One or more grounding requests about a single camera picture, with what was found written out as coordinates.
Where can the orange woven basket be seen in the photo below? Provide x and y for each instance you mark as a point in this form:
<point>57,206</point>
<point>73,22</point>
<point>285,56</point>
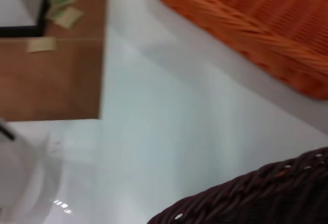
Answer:
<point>256,13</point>

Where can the dark brown woven basket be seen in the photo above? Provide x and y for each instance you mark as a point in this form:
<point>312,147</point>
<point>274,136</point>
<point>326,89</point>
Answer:
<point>256,198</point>

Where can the brown cardboard box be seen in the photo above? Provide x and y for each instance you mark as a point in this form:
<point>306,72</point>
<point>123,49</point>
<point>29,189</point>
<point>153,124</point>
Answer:
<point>64,80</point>

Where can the tan paper packet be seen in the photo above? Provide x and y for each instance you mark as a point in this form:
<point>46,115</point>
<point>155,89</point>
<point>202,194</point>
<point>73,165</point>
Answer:
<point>67,17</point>

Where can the beige tape label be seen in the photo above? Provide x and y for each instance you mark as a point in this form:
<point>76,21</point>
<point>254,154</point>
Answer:
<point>42,44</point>

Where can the white rounded robot shell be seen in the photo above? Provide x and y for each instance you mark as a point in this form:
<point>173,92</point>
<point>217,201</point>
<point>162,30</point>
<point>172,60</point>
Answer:
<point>15,178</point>

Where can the black metal frame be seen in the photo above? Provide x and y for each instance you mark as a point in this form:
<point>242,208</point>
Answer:
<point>42,3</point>

